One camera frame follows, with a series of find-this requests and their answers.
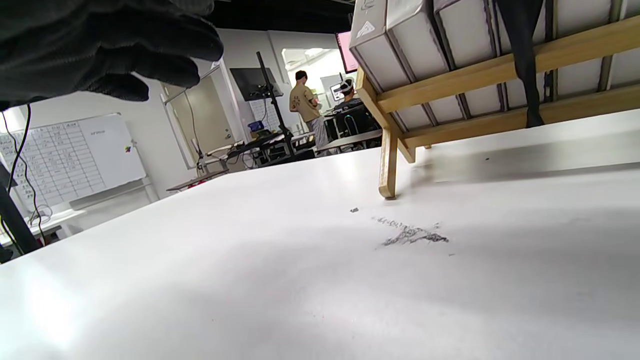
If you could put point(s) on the pink screen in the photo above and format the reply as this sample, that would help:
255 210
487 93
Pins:
346 52

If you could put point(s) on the grey book with triangle mark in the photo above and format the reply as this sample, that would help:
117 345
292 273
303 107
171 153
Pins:
382 60

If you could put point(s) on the black monitor stand pole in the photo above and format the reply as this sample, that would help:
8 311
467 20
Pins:
275 107

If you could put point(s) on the plain grey book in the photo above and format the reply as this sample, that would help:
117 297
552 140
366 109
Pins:
420 45

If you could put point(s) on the dark side table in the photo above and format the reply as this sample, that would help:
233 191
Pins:
200 179

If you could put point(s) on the wooden book rack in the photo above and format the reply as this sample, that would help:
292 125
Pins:
450 85

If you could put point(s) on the person's right hand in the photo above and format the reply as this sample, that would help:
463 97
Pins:
100 40

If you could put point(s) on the white book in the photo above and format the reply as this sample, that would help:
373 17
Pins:
630 70

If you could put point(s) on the whiteboard with table grid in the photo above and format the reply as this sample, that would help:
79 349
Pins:
70 160

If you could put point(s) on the black monitor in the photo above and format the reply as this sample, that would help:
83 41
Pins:
250 82

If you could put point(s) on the white background desk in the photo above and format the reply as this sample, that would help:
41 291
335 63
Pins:
350 140

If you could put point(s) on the beige door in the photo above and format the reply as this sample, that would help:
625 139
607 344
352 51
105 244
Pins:
210 115

